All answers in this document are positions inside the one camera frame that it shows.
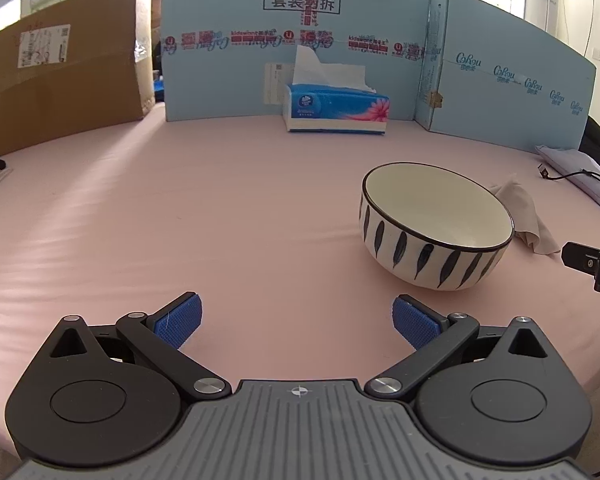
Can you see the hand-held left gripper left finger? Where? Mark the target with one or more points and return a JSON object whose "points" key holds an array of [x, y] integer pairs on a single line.
{"points": [[180, 319]]}

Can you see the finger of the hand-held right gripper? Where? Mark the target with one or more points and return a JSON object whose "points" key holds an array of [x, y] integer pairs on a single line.
{"points": [[580, 256]]}

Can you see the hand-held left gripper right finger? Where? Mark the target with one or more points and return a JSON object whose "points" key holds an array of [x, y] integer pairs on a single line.
{"points": [[415, 325]]}

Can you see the beige cleaning cloth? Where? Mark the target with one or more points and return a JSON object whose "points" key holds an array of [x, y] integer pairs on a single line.
{"points": [[527, 215]]}

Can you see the blue cardboard panel teal logos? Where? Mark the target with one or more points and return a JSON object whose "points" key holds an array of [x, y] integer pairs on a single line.
{"points": [[495, 110]]}

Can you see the blue tissue box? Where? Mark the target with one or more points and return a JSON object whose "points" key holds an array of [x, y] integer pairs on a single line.
{"points": [[335, 110]]}

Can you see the blue cardboard panel red print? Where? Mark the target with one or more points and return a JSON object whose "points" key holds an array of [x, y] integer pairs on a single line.
{"points": [[220, 80]]}

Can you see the brown cardboard box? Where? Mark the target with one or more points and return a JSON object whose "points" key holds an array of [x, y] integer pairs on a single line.
{"points": [[70, 95]]}

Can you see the white paper label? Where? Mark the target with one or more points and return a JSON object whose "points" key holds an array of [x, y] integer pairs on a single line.
{"points": [[275, 85]]}

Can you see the white tissue sheet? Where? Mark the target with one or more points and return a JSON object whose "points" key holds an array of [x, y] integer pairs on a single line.
{"points": [[320, 72]]}

